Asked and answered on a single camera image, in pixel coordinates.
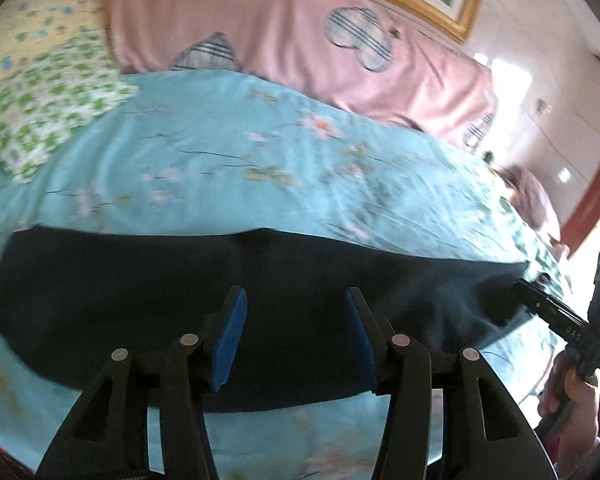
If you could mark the yellow floral pillow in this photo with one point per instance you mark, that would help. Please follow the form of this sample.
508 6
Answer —
25 30

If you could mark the person's right hand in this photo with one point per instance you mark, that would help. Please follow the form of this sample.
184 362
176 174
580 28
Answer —
572 410

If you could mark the mauve cloth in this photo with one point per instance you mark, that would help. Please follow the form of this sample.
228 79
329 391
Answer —
530 200

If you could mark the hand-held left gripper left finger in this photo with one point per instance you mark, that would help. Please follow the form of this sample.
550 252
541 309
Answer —
228 336

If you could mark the red wooden door frame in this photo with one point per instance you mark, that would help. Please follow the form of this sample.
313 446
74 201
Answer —
592 205

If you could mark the dark navy pants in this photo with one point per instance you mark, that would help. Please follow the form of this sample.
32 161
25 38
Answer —
180 290

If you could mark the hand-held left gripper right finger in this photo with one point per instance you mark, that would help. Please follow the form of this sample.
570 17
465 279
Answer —
361 340

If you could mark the light blue floral bedsheet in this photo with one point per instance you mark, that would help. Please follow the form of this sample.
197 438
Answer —
220 160

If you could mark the pink quilt with plaid patches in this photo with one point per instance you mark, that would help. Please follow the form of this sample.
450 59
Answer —
280 35

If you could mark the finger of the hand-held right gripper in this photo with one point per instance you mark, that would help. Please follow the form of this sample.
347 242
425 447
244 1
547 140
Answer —
545 305

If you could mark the green and white patterned pillow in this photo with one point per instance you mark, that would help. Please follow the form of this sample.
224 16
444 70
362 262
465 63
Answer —
45 105

